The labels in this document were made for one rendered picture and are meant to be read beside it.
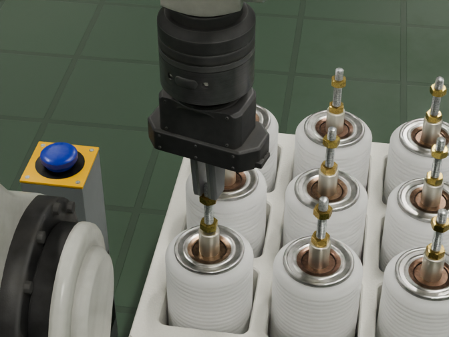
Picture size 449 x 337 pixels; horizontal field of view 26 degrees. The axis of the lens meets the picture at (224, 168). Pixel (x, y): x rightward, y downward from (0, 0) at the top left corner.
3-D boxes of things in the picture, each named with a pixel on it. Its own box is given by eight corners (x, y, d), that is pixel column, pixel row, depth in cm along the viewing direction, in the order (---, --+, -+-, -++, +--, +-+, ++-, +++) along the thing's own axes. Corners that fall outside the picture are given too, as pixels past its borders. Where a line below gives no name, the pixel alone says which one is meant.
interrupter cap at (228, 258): (162, 241, 106) (162, 237, 106) (224, 220, 109) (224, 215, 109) (192, 286, 101) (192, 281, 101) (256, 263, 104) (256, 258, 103)
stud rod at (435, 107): (426, 127, 119) (434, 76, 115) (433, 126, 120) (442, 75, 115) (429, 132, 119) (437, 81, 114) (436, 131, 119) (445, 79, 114)
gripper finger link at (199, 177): (211, 182, 101) (210, 134, 97) (198, 200, 99) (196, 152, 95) (197, 177, 101) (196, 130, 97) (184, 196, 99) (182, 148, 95)
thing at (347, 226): (285, 329, 120) (291, 220, 108) (274, 273, 127) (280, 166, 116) (362, 323, 121) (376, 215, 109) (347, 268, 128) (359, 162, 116)
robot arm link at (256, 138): (129, 154, 95) (121, 49, 87) (174, 101, 101) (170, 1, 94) (248, 189, 90) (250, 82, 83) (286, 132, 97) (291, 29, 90)
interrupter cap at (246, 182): (194, 161, 117) (194, 156, 117) (257, 161, 117) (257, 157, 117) (192, 203, 111) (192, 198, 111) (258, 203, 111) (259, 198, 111)
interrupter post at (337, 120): (331, 139, 120) (333, 118, 118) (321, 128, 122) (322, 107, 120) (347, 134, 121) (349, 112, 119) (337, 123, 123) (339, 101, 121)
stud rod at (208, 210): (212, 242, 103) (212, 188, 98) (203, 240, 103) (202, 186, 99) (214, 235, 104) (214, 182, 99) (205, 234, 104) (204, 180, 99)
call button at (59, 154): (73, 180, 105) (71, 165, 103) (37, 176, 105) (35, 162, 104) (83, 157, 108) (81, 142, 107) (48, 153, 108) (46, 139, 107)
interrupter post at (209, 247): (194, 248, 105) (194, 226, 103) (214, 241, 106) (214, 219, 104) (204, 262, 104) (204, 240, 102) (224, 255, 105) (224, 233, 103)
